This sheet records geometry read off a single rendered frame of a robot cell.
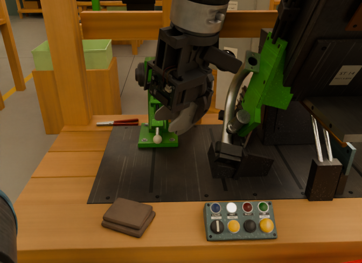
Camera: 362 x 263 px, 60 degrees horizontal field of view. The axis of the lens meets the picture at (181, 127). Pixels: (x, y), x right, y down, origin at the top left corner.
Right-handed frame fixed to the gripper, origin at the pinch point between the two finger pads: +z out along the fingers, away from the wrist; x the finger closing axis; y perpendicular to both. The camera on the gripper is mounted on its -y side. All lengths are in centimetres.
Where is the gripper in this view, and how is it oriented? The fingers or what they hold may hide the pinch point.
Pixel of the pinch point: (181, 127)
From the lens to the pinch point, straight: 57.9
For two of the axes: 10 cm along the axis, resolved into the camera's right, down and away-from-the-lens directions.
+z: -1.8, 7.5, 6.4
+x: 6.7, 5.7, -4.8
